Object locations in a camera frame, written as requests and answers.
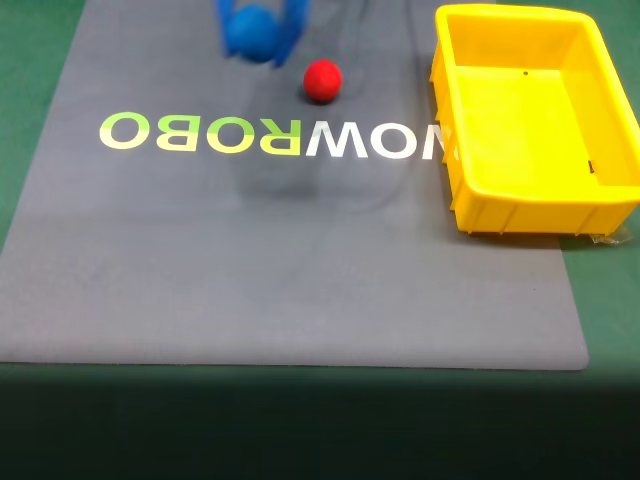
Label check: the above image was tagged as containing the yellow plastic bin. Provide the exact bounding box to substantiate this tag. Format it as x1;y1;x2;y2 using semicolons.
429;3;640;238

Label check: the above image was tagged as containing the clear plastic wrapper scrap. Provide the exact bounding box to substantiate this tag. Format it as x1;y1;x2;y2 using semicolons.
588;221;635;247

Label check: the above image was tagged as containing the red ball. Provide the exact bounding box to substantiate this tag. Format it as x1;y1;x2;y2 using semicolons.
302;58;345;104

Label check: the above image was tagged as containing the grey mat with printed letters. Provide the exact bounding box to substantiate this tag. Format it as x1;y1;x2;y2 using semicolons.
0;0;590;372

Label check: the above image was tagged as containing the blue ball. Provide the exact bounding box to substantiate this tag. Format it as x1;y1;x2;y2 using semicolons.
227;3;279;64

